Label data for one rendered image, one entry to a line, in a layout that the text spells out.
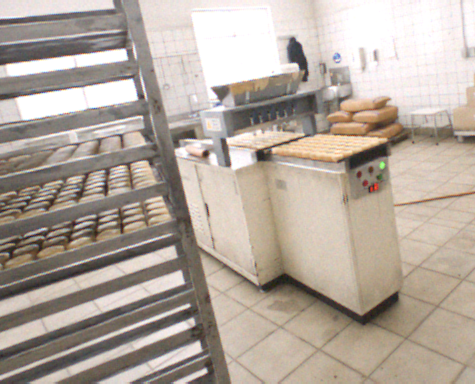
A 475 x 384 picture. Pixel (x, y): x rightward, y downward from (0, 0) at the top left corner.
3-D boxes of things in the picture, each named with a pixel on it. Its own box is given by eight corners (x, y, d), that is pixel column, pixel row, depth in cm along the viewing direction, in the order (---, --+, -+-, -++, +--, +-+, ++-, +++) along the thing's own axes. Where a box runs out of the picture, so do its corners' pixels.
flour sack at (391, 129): (381, 142, 560) (380, 132, 557) (356, 142, 589) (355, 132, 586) (406, 130, 611) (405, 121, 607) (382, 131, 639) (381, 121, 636)
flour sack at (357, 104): (338, 113, 618) (336, 102, 615) (353, 108, 648) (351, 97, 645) (378, 110, 571) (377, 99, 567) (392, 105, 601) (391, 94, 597)
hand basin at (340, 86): (371, 112, 677) (363, 46, 654) (357, 116, 653) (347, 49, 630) (329, 113, 750) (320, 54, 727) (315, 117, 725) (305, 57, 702)
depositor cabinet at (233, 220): (186, 245, 348) (163, 152, 330) (256, 216, 389) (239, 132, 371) (262, 298, 246) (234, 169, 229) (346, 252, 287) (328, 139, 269)
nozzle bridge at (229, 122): (210, 163, 255) (198, 111, 247) (299, 136, 296) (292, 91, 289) (234, 169, 228) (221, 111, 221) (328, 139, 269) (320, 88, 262)
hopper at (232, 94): (212, 108, 250) (207, 86, 248) (284, 93, 282) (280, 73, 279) (233, 108, 228) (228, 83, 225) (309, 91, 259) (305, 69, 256)
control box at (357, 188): (351, 198, 191) (347, 170, 188) (384, 183, 204) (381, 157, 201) (356, 199, 188) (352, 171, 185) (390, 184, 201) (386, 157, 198)
